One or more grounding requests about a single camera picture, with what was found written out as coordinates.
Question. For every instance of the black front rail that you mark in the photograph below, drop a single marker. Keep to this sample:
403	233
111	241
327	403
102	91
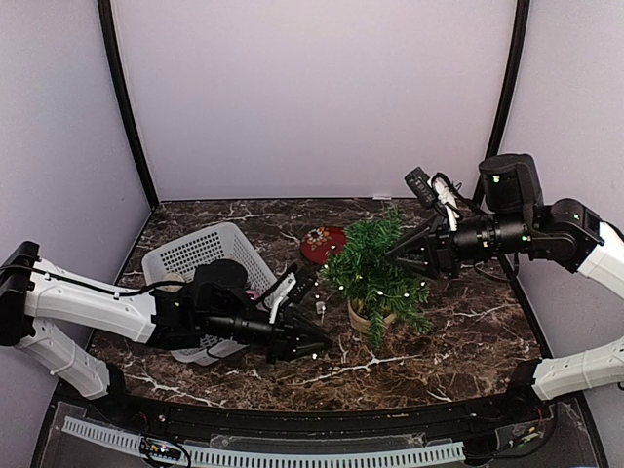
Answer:
473	419

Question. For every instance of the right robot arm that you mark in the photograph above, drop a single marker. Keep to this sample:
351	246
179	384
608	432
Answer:
516	221

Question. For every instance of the red floral plate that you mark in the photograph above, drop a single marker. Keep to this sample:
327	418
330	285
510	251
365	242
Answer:
320	243

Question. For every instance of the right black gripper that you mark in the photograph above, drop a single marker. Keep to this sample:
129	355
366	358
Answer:
445	253

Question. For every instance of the right black frame post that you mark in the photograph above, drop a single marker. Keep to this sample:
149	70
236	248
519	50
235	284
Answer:
510	77

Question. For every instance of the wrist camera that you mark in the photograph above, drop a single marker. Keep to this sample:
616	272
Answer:
292	286
435	192

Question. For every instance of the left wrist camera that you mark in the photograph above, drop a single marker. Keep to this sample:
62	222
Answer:
292	286

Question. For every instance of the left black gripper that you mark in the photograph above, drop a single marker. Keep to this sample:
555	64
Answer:
288	334

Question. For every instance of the white plastic basket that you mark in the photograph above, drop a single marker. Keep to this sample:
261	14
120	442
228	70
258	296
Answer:
181	257

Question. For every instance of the small potted christmas tree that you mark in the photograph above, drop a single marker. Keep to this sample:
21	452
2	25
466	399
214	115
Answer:
373	286

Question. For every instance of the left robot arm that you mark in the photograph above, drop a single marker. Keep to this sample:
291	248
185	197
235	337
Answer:
167	315

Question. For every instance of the pink ball ornament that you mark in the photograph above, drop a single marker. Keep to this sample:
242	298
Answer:
252	294

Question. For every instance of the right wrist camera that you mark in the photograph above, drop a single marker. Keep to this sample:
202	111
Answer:
435	192

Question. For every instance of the beige fluffy ornament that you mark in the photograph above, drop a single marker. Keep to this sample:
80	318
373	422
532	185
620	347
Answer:
173	278

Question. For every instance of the white cable duct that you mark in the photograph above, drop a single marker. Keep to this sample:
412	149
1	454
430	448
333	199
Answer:
238	451

